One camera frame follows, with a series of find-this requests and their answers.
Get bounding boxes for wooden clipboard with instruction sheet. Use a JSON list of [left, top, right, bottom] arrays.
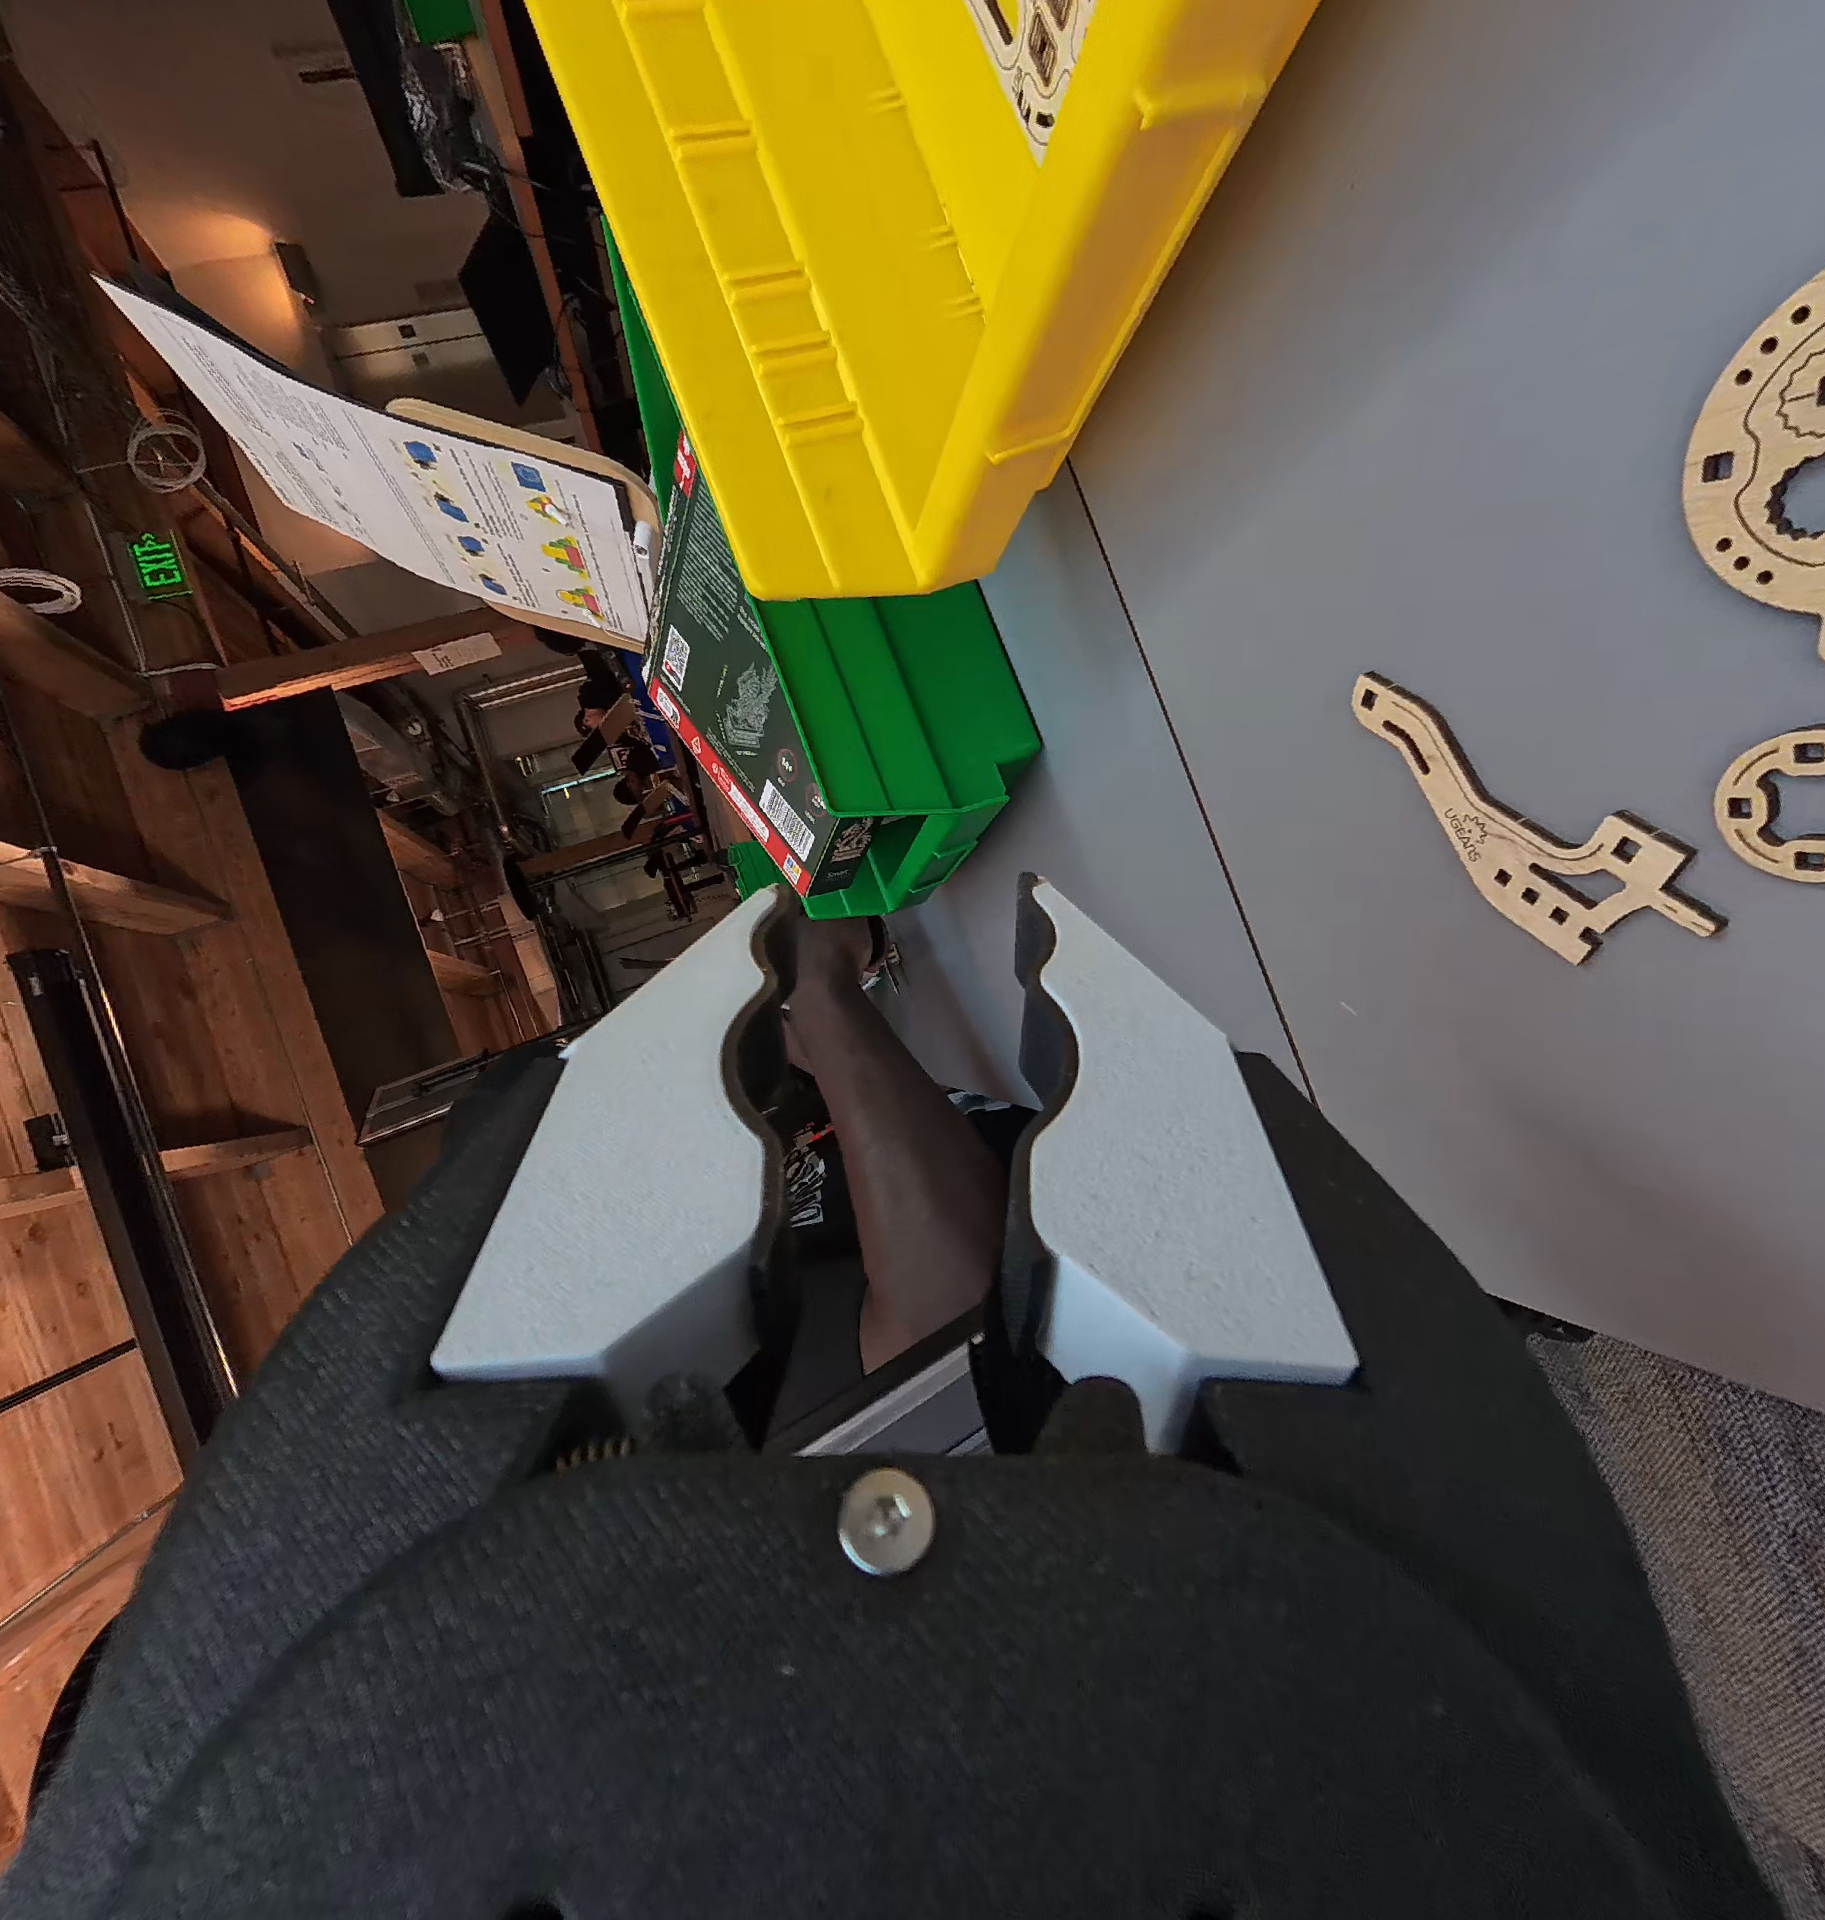
[[92, 274, 662, 657]]

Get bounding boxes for black stand pole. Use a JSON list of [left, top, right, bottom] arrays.
[[2, 947, 242, 1449]]

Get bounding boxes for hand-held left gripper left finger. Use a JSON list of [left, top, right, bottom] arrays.
[[430, 883, 796, 1406]]

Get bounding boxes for yellow plastic bin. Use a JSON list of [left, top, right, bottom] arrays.
[[525, 0, 1323, 598]]

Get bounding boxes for green plastic bin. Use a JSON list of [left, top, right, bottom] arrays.
[[602, 227, 1042, 921]]

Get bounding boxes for green printed box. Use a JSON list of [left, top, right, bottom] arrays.
[[642, 432, 857, 901]]

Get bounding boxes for wooden ring gear part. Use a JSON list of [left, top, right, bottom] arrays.
[[1714, 721, 1825, 883]]

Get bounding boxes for wooden lever part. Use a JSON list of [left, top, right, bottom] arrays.
[[1351, 674, 1728, 964]]

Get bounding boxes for another person's forearm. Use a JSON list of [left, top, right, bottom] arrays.
[[781, 921, 1004, 1375]]

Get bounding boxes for wooden sheet with cutouts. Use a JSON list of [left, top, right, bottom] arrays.
[[968, 0, 1104, 164]]

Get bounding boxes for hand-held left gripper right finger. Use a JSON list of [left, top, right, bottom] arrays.
[[1003, 873, 1362, 1455]]

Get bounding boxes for oval wooden part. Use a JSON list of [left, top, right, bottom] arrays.
[[1685, 234, 1825, 668]]

